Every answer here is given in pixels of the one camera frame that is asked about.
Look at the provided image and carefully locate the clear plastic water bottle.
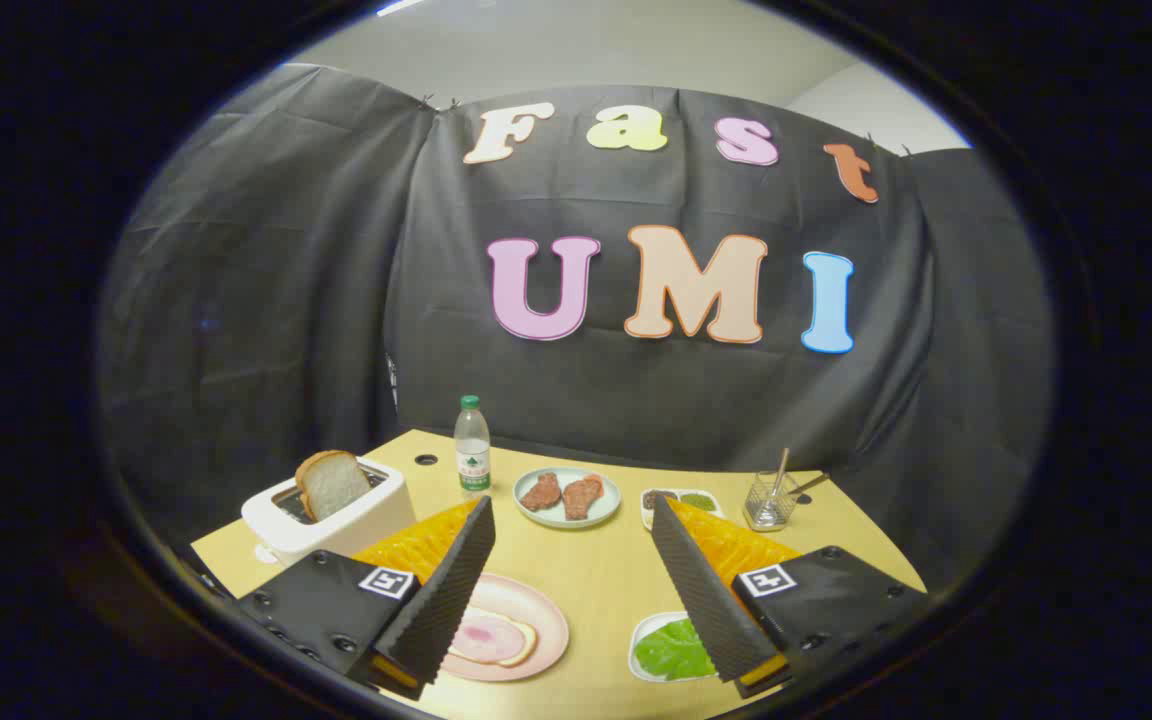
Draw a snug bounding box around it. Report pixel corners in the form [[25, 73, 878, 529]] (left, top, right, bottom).
[[453, 395, 492, 494]]

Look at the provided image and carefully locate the white divided condiment dish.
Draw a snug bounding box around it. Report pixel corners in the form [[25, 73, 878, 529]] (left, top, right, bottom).
[[640, 487, 725, 531]]

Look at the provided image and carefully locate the white toaster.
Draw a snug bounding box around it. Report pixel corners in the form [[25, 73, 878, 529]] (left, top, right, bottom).
[[241, 457, 417, 568]]

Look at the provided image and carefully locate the white square dish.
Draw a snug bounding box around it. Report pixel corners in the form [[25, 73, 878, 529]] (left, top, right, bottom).
[[628, 611, 719, 684]]

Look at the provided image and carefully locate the pink round plate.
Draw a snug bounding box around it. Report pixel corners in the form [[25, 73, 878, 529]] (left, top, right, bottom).
[[439, 573, 570, 683]]

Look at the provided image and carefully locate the white bread slice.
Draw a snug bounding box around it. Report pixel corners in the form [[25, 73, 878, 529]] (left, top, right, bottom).
[[446, 606, 540, 669], [295, 449, 373, 522]]

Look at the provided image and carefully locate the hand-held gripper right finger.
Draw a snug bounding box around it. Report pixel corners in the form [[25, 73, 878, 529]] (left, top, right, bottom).
[[650, 495, 934, 701]]

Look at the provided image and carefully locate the light blue round plate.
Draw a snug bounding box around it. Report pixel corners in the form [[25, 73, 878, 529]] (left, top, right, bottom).
[[513, 467, 623, 529]]

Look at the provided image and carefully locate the metal wire basket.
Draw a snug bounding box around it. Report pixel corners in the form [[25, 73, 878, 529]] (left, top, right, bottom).
[[743, 470, 800, 532]]

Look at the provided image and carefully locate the pink ham slice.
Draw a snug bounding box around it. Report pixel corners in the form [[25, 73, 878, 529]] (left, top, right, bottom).
[[451, 610, 522, 663]]

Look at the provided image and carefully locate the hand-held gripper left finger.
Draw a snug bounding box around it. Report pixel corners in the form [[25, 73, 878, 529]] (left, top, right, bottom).
[[236, 495, 498, 701]]

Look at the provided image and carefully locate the green lettuce leaf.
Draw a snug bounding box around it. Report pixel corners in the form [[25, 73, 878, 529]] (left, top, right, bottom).
[[633, 618, 717, 682]]

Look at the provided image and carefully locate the brown meat piece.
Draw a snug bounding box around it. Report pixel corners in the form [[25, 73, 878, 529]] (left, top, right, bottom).
[[562, 474, 605, 521], [520, 472, 563, 513]]

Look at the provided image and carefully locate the black backdrop cloth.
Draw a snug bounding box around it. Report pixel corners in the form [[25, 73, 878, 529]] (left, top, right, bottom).
[[96, 62, 1055, 591]]

